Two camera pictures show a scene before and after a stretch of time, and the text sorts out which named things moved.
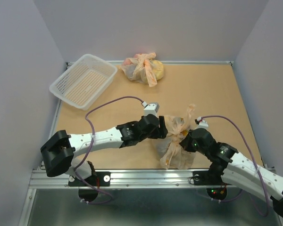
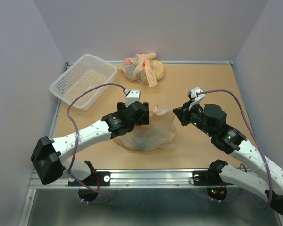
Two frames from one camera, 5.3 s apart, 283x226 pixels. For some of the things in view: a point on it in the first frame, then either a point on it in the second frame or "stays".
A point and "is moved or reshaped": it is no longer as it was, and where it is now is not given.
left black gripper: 161,132 -> 144,120
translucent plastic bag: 174,155 is moved or reshaped
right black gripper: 185,143 -> 183,113
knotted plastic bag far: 142,67 stays
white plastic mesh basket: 83,84 stays
